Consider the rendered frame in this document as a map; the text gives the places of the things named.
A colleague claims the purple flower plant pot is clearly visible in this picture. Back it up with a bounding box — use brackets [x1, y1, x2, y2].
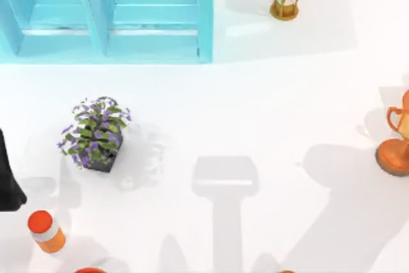
[56, 95, 132, 173]

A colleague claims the light blue rack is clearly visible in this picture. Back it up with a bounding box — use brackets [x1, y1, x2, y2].
[0, 0, 214, 65]

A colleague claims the orange bottle with red cap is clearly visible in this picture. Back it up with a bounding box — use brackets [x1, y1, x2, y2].
[27, 210, 67, 254]

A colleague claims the orange trophy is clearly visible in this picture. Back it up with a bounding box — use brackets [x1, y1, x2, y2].
[374, 90, 409, 177]

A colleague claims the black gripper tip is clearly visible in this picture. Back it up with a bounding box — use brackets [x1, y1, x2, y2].
[0, 128, 27, 213]

